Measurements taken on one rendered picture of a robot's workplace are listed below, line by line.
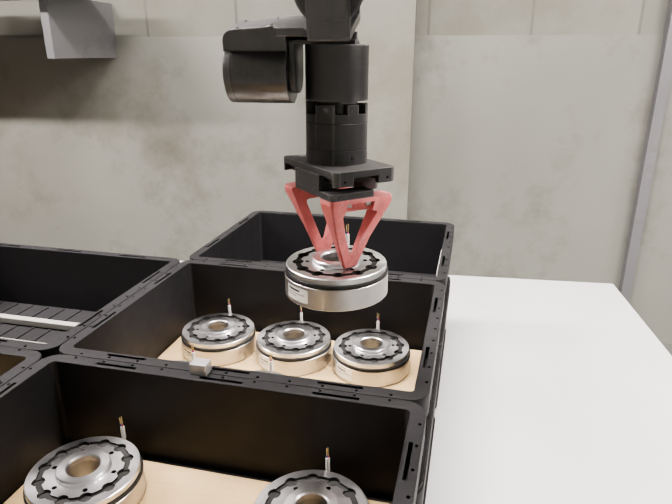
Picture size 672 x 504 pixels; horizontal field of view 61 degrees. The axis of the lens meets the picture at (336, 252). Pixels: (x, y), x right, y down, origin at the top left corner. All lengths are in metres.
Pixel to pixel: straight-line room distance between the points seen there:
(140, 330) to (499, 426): 0.54
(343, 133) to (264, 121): 2.07
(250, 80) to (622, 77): 2.17
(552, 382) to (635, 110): 1.72
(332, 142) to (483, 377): 0.63
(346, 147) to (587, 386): 0.69
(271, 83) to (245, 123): 2.09
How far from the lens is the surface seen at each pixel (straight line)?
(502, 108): 2.50
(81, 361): 0.65
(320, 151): 0.52
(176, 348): 0.86
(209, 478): 0.62
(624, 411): 1.03
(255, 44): 0.53
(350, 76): 0.51
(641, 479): 0.90
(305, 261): 0.57
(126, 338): 0.77
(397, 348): 0.77
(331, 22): 0.48
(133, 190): 2.88
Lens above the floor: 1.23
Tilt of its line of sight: 19 degrees down
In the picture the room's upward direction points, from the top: straight up
